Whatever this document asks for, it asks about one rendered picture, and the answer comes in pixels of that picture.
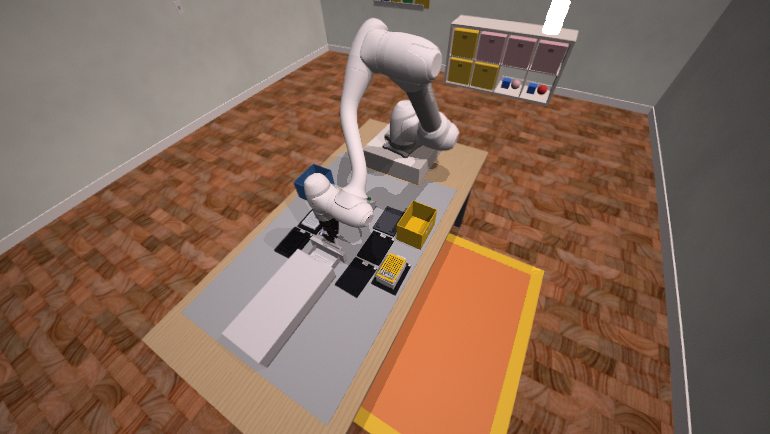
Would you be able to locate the blue open bin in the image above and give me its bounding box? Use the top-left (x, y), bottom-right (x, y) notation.
top-left (293, 164), bottom-right (335, 200)

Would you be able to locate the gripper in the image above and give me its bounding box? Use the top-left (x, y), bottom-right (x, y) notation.
top-left (319, 218), bottom-right (339, 245)

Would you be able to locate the black multi-well assay plate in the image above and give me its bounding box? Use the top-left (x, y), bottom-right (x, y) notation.
top-left (278, 229), bottom-right (308, 255)

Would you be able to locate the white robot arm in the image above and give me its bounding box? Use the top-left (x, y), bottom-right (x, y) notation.
top-left (304, 18), bottom-right (459, 228)

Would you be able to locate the yellow open-top bin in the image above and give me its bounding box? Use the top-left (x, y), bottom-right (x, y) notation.
top-left (397, 201), bottom-right (437, 250)

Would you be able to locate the grey bench mat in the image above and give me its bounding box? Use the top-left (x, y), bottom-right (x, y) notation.
top-left (181, 169), bottom-right (457, 426)

